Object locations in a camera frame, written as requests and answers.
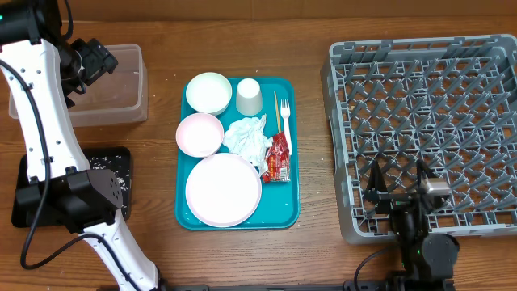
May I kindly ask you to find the black plastic tray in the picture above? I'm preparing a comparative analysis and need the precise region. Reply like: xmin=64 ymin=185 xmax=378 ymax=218
xmin=11 ymin=146 xmax=133 ymax=228

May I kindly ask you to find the wooden chopstick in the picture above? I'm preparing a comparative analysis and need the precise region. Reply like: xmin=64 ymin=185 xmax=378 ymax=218
xmin=274 ymin=91 xmax=282 ymax=133

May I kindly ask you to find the grey dishwasher rack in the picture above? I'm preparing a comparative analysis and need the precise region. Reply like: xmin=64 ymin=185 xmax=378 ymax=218
xmin=321 ymin=34 xmax=516 ymax=244

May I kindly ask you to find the red snack wrapper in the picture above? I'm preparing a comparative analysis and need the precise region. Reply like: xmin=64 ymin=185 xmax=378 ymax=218
xmin=263 ymin=132 xmax=290 ymax=183

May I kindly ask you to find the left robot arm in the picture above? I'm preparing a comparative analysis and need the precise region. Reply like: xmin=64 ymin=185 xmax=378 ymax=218
xmin=1 ymin=1 xmax=166 ymax=290

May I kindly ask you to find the white round plate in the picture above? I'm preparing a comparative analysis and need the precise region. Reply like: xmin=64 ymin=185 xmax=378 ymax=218
xmin=185 ymin=153 xmax=262 ymax=228

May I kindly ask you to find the white paper cup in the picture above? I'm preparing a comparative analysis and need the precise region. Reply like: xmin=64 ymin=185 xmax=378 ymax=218
xmin=236 ymin=78 xmax=263 ymax=116

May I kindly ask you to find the crumpled white napkin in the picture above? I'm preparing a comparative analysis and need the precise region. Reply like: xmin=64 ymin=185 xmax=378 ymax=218
xmin=222 ymin=114 xmax=273 ymax=175

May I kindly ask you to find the food scraps pile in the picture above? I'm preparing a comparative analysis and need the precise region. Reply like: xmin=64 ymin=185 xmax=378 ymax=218
xmin=88 ymin=154 xmax=132 ymax=214

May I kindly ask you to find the white bowl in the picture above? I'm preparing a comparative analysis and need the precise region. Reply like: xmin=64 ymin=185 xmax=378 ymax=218
xmin=186 ymin=72 xmax=233 ymax=116

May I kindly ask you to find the white plastic fork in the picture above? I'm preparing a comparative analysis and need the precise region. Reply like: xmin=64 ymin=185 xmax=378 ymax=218
xmin=280 ymin=99 xmax=293 ymax=155

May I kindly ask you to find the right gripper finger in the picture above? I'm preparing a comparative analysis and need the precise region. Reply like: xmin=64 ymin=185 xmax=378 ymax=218
xmin=366 ymin=160 xmax=388 ymax=193
xmin=416 ymin=159 xmax=437 ymax=188

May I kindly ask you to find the pink bowl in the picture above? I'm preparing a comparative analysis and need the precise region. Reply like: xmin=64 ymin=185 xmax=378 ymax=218
xmin=175 ymin=112 xmax=224 ymax=158

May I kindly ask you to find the clear plastic bin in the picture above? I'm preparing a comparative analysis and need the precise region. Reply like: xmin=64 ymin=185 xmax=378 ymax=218
xmin=1 ymin=40 xmax=148 ymax=137

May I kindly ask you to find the teal serving tray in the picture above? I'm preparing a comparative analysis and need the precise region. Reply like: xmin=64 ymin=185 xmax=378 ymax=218
xmin=174 ymin=77 xmax=301 ymax=231

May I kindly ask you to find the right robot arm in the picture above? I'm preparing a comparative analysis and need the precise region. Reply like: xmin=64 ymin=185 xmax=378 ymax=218
xmin=353 ymin=160 xmax=460 ymax=290

